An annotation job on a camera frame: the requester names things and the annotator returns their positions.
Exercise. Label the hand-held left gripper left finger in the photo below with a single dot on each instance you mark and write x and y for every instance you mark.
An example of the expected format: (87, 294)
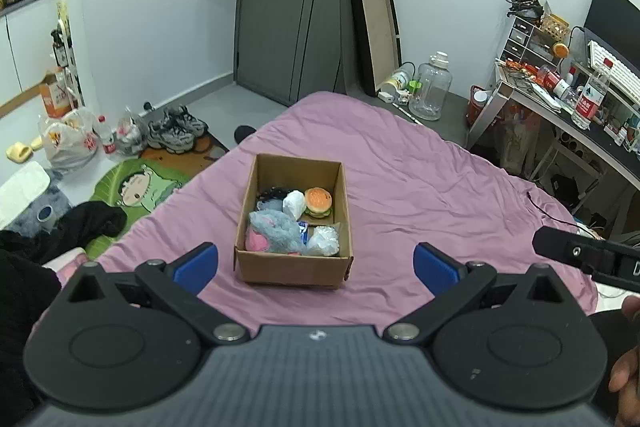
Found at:
(197, 264)

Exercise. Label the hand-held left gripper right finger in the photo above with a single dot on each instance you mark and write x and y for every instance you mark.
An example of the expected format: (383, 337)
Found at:
(434, 269)

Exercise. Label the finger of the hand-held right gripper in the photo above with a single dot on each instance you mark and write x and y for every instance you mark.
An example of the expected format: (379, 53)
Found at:
(570, 249)

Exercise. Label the grey plush mouse toy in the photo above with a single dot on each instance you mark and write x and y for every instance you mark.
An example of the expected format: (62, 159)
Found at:
(275, 232)

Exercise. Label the brown cardboard box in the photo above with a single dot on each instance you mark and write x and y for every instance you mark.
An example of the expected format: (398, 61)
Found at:
(295, 269)

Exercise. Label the blue tissue packet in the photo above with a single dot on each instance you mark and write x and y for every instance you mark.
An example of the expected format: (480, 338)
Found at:
(303, 229)

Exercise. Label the white stuffing plastic bag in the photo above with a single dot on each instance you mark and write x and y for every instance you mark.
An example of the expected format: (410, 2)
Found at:
(324, 241)

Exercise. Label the white soft wad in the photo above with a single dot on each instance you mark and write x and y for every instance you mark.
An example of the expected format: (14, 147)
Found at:
(294, 203)

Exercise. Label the burger plush toy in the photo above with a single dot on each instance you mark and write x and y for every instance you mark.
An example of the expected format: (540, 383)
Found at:
(318, 203)

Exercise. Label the person's right hand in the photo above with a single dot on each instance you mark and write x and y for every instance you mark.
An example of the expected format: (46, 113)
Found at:
(627, 367)

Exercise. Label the green cartoon floor mat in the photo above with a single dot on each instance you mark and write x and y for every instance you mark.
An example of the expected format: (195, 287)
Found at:
(140, 189)

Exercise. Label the black hair scrunchie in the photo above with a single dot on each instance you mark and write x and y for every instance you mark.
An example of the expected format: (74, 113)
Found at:
(272, 194)

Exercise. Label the pink bed sheet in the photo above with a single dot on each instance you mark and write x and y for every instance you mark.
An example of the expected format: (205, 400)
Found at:
(400, 167)

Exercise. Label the white desk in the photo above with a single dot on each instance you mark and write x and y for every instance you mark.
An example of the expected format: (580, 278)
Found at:
(575, 127)

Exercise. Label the white shopping bag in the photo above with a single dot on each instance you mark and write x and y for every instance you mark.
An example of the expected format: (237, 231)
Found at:
(517, 137)

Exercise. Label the black clothing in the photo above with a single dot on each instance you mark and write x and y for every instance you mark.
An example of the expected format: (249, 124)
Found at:
(75, 227)

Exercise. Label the grey sneaker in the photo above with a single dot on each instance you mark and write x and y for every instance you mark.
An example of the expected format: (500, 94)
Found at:
(167, 138)
(190, 122)

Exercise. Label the black sock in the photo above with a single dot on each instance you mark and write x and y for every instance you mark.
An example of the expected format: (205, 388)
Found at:
(244, 134)

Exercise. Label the clear plastic trash bag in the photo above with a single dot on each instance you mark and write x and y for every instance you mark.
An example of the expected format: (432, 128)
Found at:
(131, 132)

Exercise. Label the tall red label bottle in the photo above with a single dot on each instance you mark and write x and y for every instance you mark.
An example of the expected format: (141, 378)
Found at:
(590, 97)

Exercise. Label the red label water bottle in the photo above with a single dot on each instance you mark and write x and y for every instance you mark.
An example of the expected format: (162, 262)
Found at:
(106, 134)

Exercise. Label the grey fluffy rug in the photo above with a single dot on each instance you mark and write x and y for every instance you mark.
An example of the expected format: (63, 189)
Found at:
(40, 212)

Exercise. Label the red thermos bottle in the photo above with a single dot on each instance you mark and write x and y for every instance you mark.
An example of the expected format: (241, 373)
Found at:
(477, 106)

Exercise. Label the white charger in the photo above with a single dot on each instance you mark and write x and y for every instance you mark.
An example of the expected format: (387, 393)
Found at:
(385, 97)

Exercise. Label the large clear water jug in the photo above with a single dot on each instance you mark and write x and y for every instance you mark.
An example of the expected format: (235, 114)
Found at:
(432, 89)

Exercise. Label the green cup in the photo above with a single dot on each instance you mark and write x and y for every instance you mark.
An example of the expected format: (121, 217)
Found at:
(414, 87)

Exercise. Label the white keyboard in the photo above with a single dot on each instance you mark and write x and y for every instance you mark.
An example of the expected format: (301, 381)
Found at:
(616, 69)

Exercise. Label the white towel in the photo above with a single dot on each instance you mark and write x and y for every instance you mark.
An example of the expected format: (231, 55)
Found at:
(22, 188)

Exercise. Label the yellow white jar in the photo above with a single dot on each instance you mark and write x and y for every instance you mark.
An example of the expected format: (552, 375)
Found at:
(392, 82)

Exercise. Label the orange round desk lamp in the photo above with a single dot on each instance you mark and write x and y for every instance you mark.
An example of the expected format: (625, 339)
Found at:
(561, 50)

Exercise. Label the yellow slipper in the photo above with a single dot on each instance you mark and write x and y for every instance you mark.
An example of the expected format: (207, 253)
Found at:
(38, 141)
(17, 152)

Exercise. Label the grey drawer organizer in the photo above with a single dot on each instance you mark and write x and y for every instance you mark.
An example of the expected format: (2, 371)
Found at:
(522, 39)

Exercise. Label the orange carton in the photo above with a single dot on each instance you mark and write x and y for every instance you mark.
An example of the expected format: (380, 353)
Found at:
(55, 94)

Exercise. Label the wicker basket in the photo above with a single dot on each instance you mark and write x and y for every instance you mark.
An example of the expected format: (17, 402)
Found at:
(555, 27)

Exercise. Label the black monitor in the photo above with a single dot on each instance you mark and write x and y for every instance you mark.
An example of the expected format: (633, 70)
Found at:
(612, 17)

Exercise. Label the leaning framed board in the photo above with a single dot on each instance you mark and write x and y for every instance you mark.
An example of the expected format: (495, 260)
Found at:
(375, 37)

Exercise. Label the grey door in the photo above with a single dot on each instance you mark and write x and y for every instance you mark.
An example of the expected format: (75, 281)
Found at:
(295, 7)

